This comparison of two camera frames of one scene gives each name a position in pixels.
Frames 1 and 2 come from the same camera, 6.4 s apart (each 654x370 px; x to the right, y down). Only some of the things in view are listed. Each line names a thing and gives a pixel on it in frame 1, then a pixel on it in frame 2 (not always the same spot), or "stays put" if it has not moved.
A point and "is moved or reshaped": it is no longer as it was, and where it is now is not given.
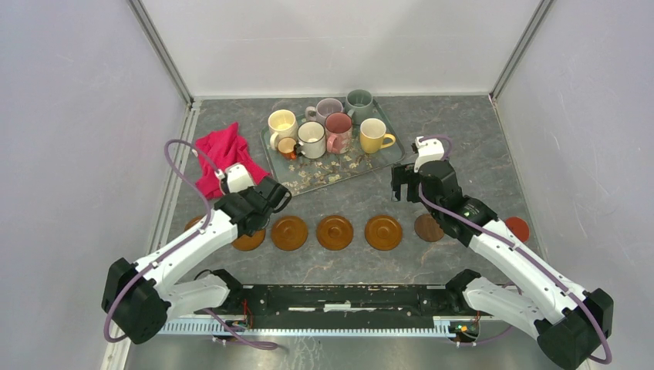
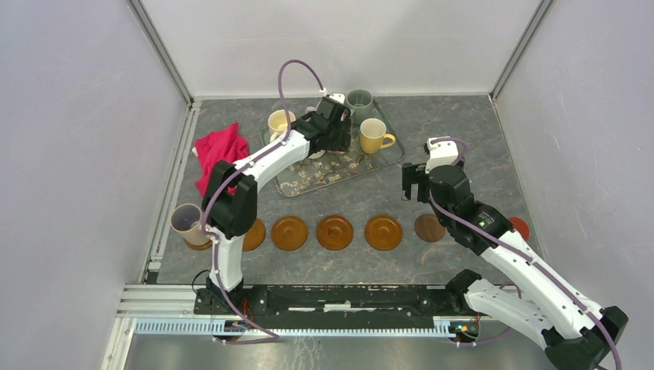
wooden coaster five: (382, 233) stays put
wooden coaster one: (288, 233) stays put
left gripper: (244, 193) → (343, 142)
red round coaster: (519, 227) stays put
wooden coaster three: (247, 243) stays put
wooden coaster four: (193, 221) is moved or reshaped
